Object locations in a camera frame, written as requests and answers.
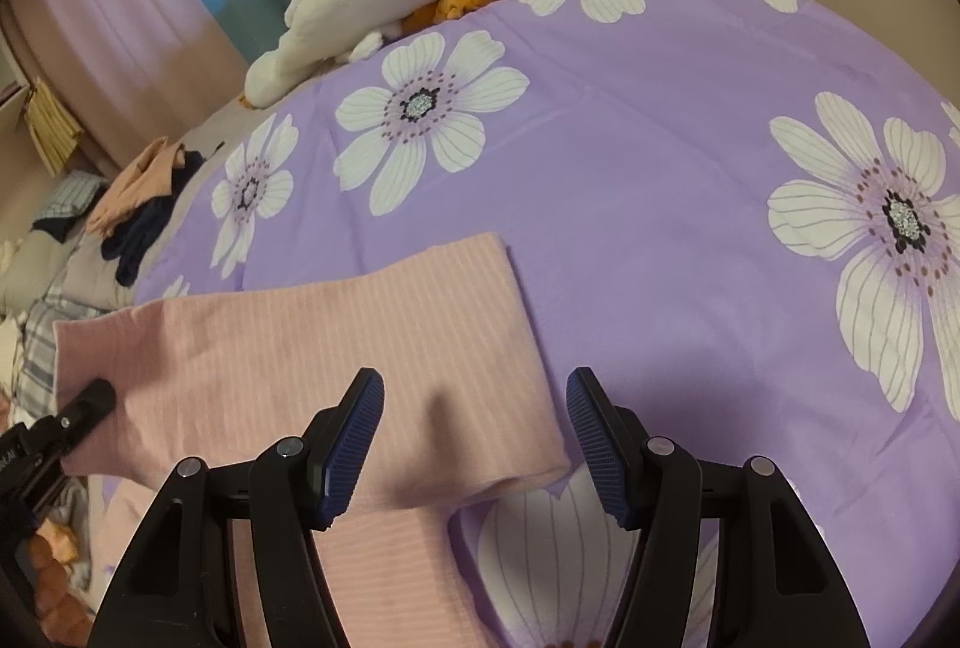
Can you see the beige bed sheet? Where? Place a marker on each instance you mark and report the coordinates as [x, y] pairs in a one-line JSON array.
[[202, 127]]

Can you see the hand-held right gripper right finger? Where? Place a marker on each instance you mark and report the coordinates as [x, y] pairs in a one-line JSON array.
[[596, 453]]

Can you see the yellow hanging cloth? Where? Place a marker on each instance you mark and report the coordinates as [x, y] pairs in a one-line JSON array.
[[52, 127]]

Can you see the person's left hand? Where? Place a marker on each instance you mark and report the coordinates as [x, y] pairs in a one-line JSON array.
[[54, 580]]

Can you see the blue striped cloth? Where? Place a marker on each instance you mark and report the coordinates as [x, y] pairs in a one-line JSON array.
[[71, 198]]

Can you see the navy garment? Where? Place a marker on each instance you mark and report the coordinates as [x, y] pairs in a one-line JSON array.
[[139, 239]]

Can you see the pink curtain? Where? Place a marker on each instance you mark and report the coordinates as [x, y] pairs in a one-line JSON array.
[[120, 18]]

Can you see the peach garment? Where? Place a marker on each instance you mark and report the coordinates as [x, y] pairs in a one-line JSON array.
[[142, 179]]

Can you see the purple floral blanket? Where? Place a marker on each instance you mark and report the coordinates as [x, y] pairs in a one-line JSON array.
[[637, 205]]

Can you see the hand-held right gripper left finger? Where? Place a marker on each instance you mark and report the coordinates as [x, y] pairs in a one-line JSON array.
[[352, 453]]

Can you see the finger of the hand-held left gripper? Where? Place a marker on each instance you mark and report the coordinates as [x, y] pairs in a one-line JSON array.
[[90, 400]]

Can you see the plaid cloth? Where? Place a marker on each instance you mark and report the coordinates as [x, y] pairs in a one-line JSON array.
[[52, 333]]

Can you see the pink ribbed garment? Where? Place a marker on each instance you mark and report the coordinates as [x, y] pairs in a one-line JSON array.
[[300, 333]]

